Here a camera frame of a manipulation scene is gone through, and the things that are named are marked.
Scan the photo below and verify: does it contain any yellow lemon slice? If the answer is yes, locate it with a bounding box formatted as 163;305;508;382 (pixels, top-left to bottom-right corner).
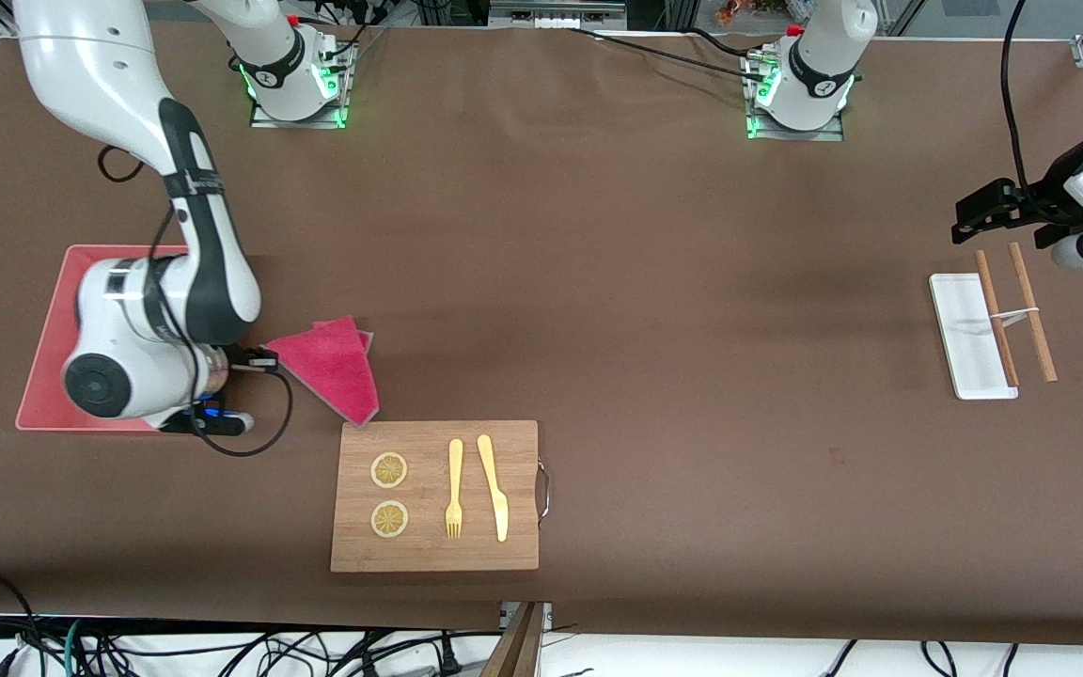
370;452;409;490
370;500;410;540

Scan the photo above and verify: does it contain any pink fleece cloth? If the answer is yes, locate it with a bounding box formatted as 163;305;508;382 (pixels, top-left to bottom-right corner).
263;315;382;430

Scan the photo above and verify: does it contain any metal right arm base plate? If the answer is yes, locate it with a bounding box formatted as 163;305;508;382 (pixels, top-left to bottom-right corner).
249;36;356;130

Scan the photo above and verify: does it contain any grey metal box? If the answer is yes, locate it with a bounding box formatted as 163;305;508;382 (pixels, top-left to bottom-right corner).
489;0;629;31

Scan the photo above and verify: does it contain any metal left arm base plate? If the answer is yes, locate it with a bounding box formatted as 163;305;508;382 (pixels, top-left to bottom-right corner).
746;47;846;143

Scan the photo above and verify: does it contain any wooden cutting board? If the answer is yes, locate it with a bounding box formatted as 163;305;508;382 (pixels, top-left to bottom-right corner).
330;420;541;573

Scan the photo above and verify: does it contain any yellow plastic knife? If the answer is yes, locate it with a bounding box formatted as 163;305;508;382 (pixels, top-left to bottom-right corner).
477;433;510;543

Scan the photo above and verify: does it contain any black cable on table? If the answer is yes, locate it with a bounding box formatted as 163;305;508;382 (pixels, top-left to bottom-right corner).
564;26;787;84

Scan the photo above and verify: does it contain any pink plastic bin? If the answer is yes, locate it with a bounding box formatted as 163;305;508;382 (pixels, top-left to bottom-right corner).
15;244;193;434

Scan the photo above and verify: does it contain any brown wooden rod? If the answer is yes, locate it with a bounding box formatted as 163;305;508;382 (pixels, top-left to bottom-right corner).
1006;242;1059;384
974;249;1021;389

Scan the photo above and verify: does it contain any brown wooden post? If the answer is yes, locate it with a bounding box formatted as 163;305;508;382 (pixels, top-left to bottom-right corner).
482;602;544;677

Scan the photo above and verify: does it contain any white rectangular rack base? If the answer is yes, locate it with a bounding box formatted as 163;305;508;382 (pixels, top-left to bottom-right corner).
929;273;1020;401

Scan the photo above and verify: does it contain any yellow plastic fork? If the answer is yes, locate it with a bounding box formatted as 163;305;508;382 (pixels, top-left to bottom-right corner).
445;438;465;541

